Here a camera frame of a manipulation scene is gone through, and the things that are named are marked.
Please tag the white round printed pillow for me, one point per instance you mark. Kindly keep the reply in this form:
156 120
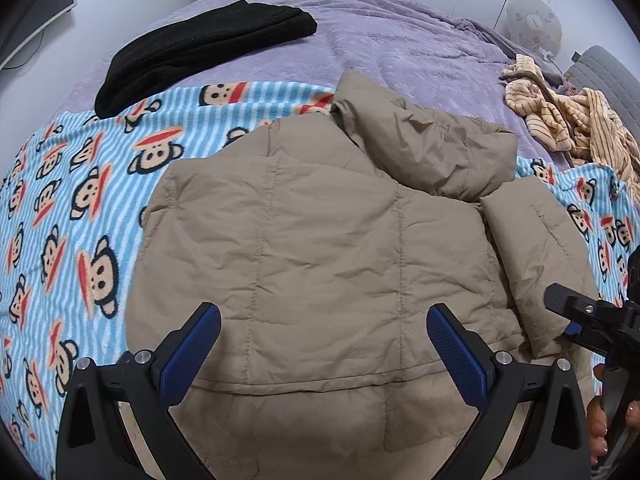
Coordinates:
532 20

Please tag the grey monitor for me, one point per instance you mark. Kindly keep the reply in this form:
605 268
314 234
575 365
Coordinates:
37 10

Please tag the beige puffer jacket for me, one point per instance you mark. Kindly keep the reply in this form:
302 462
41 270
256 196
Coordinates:
320 240

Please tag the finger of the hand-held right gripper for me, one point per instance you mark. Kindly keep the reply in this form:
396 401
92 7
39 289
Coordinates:
567 302

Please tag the beige striped garment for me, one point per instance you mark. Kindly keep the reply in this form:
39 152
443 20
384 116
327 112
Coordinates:
575 110

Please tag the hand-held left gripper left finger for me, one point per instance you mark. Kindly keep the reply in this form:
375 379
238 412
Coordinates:
192 355

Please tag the person's right hand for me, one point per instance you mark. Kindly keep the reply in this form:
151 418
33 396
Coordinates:
596 430

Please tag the purple bedspread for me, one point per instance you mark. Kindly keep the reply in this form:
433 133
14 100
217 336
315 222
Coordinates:
400 45

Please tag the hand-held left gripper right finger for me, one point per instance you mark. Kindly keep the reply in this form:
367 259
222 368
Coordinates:
457 355

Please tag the blue striped monkey print blanket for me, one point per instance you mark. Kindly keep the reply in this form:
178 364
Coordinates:
75 200

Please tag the black folded garment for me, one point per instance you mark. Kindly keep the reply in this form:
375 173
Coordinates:
200 50

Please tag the grey quilted cushion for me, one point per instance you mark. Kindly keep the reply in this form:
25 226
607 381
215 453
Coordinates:
607 75

